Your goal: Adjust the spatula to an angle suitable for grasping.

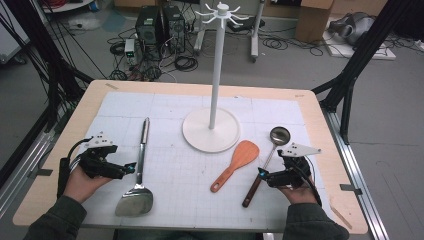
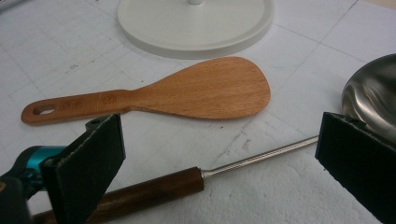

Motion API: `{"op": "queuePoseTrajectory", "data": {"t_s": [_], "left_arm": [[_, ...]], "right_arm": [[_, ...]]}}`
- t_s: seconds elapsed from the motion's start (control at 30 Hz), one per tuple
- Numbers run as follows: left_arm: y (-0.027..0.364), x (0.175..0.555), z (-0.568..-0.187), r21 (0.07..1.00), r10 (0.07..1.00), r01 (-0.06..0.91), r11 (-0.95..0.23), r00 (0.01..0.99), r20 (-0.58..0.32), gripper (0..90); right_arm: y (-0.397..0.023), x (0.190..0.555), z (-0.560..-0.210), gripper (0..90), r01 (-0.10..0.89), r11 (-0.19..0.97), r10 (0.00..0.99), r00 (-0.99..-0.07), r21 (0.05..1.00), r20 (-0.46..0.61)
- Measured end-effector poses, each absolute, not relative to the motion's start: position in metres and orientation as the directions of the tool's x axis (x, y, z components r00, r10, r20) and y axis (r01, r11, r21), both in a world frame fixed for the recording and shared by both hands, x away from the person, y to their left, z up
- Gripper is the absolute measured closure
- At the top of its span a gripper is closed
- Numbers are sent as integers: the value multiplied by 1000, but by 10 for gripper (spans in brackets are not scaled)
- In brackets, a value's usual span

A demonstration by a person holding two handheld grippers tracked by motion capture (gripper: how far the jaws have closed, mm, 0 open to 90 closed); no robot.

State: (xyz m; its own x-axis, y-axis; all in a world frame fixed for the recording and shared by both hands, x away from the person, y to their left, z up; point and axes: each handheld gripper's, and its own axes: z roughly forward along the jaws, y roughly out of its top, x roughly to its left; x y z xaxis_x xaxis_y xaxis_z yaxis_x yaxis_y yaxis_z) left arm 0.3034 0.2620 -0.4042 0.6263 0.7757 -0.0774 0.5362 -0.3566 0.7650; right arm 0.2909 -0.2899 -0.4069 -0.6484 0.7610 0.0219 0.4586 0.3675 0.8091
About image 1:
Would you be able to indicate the person's right hand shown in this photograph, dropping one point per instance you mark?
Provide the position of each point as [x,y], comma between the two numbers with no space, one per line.
[300,195]

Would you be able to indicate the black metal frame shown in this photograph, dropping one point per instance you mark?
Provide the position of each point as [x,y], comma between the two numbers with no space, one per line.
[360,56]

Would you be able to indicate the wooden rice paddle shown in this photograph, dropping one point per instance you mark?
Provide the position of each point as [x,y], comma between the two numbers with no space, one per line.
[243,155]

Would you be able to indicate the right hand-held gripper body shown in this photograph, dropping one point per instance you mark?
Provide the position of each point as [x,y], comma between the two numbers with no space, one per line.
[293,175]

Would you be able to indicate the grey rounded device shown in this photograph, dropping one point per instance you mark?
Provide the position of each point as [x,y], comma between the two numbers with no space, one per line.
[353,26]

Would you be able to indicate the metal spatula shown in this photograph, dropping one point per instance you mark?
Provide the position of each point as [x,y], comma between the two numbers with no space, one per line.
[136,200]

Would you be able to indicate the small white power supply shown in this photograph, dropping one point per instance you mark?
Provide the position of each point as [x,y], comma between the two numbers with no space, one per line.
[130,50]

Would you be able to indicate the aluminium rail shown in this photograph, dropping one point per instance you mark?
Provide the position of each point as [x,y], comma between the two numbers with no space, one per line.
[353,160]
[23,166]

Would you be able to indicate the white utensil hook stand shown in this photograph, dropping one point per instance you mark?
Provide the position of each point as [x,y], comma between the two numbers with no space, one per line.
[213,133]

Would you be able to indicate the white floor board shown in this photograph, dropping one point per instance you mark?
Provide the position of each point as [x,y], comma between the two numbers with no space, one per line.
[366,51]

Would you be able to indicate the black table bracket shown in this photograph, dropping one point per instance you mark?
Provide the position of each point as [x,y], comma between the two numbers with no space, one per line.
[41,172]
[350,189]

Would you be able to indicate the black floor box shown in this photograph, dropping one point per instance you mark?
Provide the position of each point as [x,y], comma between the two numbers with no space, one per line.
[246,25]

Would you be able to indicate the cardboard box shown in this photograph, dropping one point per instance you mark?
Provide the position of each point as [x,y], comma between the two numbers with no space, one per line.
[313,23]

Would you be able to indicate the black computer tower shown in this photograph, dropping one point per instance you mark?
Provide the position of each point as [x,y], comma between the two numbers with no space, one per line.
[147,25]
[174,26]

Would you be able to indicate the person's left hand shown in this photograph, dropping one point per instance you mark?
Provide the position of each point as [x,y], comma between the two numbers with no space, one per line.
[83,186]

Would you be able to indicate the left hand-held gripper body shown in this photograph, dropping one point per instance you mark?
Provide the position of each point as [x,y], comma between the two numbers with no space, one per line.
[96,163]

